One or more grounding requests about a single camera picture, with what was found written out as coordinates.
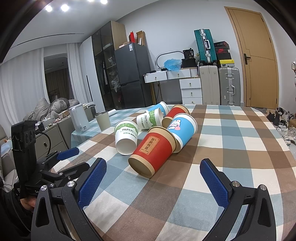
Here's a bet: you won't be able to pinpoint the white curtain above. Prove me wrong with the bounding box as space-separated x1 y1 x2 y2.
1 43 87 125

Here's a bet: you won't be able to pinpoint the teal suitcase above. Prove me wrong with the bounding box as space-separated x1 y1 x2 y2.
194 29 217 65

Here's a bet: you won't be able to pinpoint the red kraft paper cup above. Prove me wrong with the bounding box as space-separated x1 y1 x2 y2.
128 126 177 178

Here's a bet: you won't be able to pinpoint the black cable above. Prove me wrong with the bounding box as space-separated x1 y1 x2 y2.
34 131 52 158

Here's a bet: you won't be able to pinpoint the white electric kettle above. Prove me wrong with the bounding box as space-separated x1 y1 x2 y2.
69 104 90 133

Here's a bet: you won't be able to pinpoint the far white green paper cup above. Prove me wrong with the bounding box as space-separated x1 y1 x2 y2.
136 108 164 130

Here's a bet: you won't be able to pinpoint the light blue checked tablecloth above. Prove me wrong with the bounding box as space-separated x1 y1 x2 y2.
71 107 149 148

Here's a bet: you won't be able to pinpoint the black bag on desk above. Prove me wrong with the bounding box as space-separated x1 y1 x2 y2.
181 48 197 68

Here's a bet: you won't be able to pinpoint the wooden door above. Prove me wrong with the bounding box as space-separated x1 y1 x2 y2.
225 6 278 109

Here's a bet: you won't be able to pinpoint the oval mirror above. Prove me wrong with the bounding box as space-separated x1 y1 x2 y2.
154 50 184 70

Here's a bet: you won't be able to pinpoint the grey duvet pile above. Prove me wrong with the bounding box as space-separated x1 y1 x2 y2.
23 97 80 121

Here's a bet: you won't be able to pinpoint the black refrigerator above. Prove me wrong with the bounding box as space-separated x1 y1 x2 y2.
115 43 153 108

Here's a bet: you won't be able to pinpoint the far blue paper cup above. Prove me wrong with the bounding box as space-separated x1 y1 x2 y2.
147 101 169 117

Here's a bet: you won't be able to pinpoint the far red paper cup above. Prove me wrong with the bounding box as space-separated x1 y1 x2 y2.
162 104 189 128

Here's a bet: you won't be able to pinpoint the beige suitcase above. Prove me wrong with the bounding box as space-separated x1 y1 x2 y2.
200 65 220 105

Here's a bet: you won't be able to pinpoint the person's left hand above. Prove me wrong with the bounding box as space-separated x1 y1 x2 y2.
20 196 37 212

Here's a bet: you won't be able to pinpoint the blue rabbit paper cup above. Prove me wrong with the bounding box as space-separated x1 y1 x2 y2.
167 113 198 153

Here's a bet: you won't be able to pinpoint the stacked shoe boxes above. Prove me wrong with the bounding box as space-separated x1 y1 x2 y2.
214 41 232 67

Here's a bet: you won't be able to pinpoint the beige tumbler mug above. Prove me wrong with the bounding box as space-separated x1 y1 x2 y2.
95 111 111 132

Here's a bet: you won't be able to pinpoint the white drawer desk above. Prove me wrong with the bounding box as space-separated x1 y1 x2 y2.
144 67 203 105

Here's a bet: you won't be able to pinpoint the silver suitcase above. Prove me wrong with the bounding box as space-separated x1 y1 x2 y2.
218 67 241 106

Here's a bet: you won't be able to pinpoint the white green paper cup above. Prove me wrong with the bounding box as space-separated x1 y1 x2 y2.
114 120 139 156
136 108 164 130

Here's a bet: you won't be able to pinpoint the near white green paper cup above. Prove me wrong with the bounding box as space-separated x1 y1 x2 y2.
114 120 139 156

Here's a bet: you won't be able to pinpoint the plaid tablecloth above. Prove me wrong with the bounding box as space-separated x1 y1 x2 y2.
54 105 295 240

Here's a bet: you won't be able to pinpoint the grey drawer cabinet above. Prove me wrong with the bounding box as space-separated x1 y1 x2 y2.
35 116 75 159

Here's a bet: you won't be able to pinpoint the blue plastic bag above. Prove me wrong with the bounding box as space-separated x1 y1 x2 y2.
164 59 182 72

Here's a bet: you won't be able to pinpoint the dark glass display cabinet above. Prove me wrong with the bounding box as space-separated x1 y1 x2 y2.
91 21 127 111

